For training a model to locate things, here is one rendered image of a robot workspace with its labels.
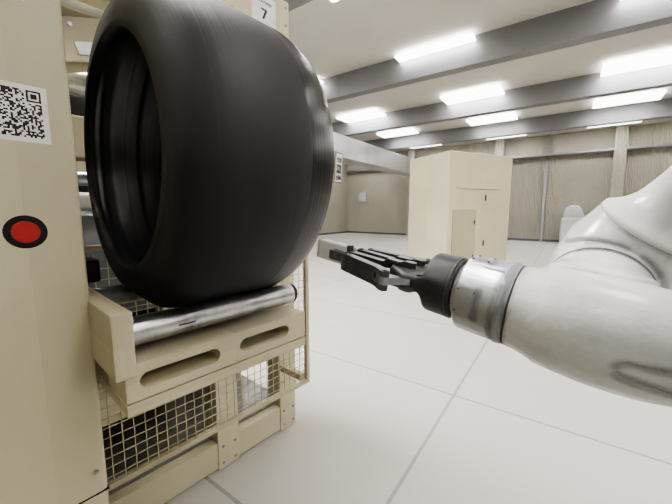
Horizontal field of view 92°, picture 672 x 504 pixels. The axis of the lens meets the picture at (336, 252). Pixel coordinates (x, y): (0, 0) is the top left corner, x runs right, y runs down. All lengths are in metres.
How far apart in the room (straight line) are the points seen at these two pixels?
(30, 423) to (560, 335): 0.69
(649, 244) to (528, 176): 13.30
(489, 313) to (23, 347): 0.61
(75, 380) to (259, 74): 0.55
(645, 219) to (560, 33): 5.43
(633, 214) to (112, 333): 0.65
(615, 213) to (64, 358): 0.76
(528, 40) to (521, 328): 5.61
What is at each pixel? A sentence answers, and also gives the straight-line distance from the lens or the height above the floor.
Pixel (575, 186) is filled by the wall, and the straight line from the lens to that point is 13.66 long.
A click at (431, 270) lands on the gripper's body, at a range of 0.40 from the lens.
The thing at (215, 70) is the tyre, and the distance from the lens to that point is 0.52.
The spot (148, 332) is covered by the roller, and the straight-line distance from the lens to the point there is 0.60.
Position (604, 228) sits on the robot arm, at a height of 1.07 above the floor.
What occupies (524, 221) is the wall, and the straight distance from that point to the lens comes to 13.70.
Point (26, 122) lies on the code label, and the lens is 0.64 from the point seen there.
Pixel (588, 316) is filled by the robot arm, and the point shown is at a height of 1.00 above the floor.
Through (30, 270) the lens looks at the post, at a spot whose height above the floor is 1.01.
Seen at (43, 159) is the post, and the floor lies 1.16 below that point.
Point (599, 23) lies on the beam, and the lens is 5.85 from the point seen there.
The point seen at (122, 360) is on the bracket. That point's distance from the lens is 0.56.
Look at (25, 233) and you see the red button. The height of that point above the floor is 1.06.
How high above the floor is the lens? 1.09
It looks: 7 degrees down
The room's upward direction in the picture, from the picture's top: straight up
